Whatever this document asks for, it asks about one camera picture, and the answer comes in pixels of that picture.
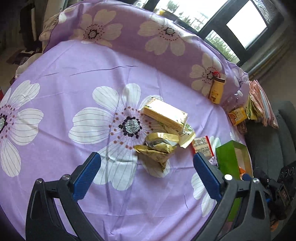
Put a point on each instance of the pale yellow wafer pack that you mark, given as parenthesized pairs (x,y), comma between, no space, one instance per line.
(166,114)

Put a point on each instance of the purple floral bedsheet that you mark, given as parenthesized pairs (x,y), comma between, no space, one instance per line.
(81,98)

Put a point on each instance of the dark nut snack bag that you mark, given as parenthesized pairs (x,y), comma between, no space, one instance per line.
(241,127)

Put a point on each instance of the black window frame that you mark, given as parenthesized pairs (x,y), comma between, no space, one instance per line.
(236,29)

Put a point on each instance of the gold green snack pack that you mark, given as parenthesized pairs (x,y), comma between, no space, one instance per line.
(159,147)

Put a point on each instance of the green cardboard box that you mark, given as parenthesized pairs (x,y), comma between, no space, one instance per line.
(231,156)

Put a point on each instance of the purple floral pillow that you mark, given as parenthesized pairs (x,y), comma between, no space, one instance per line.
(151,39)

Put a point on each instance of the stack of folded cloths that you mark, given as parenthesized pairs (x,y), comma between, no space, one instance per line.
(258,107)

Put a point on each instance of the white red-edged snack pack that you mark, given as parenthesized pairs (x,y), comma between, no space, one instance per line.
(202,145)

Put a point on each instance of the dark grey chair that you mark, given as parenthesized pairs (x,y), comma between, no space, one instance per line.
(270,150)

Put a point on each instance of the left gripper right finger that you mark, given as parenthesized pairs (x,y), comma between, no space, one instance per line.
(251,223)

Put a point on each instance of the clear plastic water bottle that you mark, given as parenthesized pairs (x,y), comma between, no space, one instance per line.
(229,104)

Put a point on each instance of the orange brown snack pack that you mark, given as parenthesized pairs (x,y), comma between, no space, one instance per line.
(241,172)

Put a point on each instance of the yellow bear bottle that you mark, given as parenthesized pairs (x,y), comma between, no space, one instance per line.
(217,88)

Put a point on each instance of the small orange juice carton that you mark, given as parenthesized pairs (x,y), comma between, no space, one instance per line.
(237,116)

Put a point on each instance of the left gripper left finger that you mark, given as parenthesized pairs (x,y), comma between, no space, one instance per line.
(43,221)

